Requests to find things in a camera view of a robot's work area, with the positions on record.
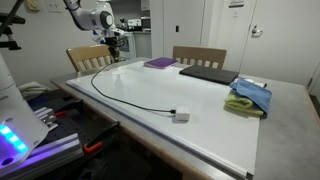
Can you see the light wooden slat chair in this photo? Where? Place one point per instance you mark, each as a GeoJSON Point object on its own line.
{"type": "Point", "coordinates": [86, 53]}

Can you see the white charger block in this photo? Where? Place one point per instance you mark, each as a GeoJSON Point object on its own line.
{"type": "Point", "coordinates": [182, 113]}

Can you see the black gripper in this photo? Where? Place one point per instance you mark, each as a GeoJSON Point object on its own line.
{"type": "Point", "coordinates": [112, 42]}

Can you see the white wrist camera block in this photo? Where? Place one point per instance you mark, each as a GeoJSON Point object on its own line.
{"type": "Point", "coordinates": [116, 32]}

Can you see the white wall switch plate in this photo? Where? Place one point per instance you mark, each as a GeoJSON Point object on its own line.
{"type": "Point", "coordinates": [54, 5]}

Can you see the black laptop sleeve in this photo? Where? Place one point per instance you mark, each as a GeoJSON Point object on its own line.
{"type": "Point", "coordinates": [210, 73]}

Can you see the blue folded cloth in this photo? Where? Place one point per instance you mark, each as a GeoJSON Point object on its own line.
{"type": "Point", "coordinates": [253, 93]}

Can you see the yellow-green folded cloth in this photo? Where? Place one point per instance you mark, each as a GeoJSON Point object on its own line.
{"type": "Point", "coordinates": [238, 104]}

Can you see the door sign plate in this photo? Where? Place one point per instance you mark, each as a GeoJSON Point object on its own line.
{"type": "Point", "coordinates": [236, 3]}

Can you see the dark microwave oven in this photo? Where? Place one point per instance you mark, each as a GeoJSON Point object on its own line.
{"type": "Point", "coordinates": [146, 23]}

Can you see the brown wooden slat chair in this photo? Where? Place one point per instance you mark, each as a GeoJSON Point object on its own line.
{"type": "Point", "coordinates": [200, 52]}

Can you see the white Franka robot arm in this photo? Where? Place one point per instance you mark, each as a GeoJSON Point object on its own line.
{"type": "Point", "coordinates": [90, 18]}

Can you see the aluminium frame rail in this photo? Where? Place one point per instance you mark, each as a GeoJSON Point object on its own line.
{"type": "Point", "coordinates": [50, 150]}

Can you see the beige wall thermostat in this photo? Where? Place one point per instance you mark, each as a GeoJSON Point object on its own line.
{"type": "Point", "coordinates": [32, 4]}

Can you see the purple notebook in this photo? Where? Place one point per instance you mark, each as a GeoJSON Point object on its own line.
{"type": "Point", "coordinates": [160, 62]}

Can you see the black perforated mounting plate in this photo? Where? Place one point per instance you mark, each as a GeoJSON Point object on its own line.
{"type": "Point", "coordinates": [76, 126]}

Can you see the white whiteboard marker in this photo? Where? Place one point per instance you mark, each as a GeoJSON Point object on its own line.
{"type": "Point", "coordinates": [255, 82]}

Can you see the large white whiteboard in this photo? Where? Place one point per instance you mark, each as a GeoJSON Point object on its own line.
{"type": "Point", "coordinates": [166, 86]}

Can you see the grey towel on stove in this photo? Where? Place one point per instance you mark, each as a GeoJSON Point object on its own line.
{"type": "Point", "coordinates": [125, 45]}

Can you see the white bundled cloth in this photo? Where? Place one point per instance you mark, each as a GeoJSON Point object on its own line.
{"type": "Point", "coordinates": [31, 89]}

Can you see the black camera on mount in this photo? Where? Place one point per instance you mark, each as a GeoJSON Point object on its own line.
{"type": "Point", "coordinates": [15, 19]}

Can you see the silver metal bracket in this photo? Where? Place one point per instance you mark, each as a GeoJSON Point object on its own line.
{"type": "Point", "coordinates": [45, 115]}

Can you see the white kitchen stove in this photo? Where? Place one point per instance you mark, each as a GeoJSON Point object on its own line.
{"type": "Point", "coordinates": [132, 45]}

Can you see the black door latch plate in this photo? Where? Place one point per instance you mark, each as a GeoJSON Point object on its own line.
{"type": "Point", "coordinates": [177, 28]}

